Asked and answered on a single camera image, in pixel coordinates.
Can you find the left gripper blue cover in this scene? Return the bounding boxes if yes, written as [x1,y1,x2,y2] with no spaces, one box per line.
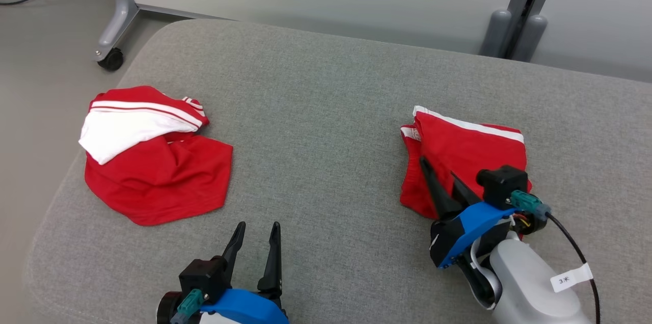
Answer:
[199,221,289,324]

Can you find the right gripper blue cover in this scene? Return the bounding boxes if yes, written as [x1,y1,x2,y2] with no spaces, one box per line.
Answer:
[419,156,548,310]

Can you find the red shorts white stripe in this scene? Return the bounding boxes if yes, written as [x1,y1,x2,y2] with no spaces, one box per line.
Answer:
[400,105,533,220]

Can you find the red white sports jersey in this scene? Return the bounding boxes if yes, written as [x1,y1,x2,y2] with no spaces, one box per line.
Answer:
[78,86,234,227]

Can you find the black caster wheel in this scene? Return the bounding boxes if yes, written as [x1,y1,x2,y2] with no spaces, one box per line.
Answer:
[97,47,124,71]

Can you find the grey metal stand leg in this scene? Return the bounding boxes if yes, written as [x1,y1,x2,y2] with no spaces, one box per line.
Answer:
[81,0,235,72]

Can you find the teal right camera connector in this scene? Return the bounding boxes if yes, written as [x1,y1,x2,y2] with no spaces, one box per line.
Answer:
[509,190,552,222]

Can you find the teal camera connector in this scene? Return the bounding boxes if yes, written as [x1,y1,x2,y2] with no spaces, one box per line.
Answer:
[509,190,552,222]
[170,288,205,324]

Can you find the teal left camera connector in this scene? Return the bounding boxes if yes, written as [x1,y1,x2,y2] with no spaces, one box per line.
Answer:
[170,288,205,324]

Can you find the white cable label tag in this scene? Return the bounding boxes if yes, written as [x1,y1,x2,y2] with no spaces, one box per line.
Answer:
[550,262,594,294]

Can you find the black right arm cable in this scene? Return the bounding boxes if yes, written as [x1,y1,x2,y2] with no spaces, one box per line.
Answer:
[548,213,602,324]

